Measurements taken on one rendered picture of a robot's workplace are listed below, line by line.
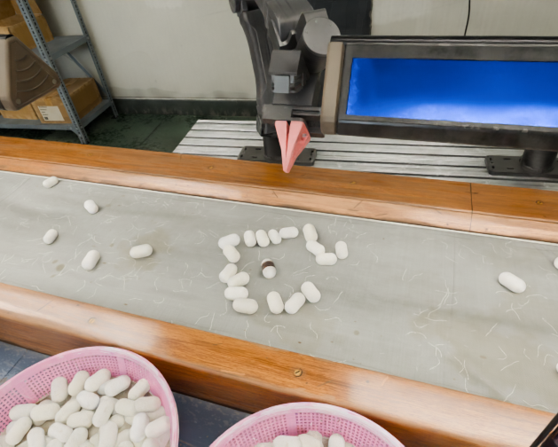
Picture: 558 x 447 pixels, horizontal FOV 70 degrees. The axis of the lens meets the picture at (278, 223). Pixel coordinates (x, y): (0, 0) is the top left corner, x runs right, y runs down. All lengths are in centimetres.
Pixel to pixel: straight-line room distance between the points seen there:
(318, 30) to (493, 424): 54
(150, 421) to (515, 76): 52
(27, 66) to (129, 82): 259
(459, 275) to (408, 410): 25
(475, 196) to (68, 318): 68
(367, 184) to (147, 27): 232
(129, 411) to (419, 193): 57
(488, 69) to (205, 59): 253
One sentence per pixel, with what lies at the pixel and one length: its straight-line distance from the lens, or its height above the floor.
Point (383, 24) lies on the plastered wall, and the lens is 254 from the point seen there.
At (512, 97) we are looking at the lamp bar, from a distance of 36.
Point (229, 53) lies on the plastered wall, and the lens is 274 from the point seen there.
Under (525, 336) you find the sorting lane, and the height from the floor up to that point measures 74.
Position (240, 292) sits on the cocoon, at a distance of 60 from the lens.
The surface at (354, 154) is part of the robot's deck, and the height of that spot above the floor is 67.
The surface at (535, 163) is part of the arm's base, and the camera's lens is 104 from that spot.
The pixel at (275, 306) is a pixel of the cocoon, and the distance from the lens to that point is 58.
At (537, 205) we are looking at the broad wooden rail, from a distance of 80.
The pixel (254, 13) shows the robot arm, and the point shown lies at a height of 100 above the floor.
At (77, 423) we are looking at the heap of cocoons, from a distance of 59.
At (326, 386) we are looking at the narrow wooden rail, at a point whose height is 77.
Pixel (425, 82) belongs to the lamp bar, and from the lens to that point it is 35.
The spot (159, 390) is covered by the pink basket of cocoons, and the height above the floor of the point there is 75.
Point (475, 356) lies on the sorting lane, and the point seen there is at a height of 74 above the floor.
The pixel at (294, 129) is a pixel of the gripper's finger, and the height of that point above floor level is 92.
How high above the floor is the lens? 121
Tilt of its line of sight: 41 degrees down
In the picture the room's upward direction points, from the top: 6 degrees counter-clockwise
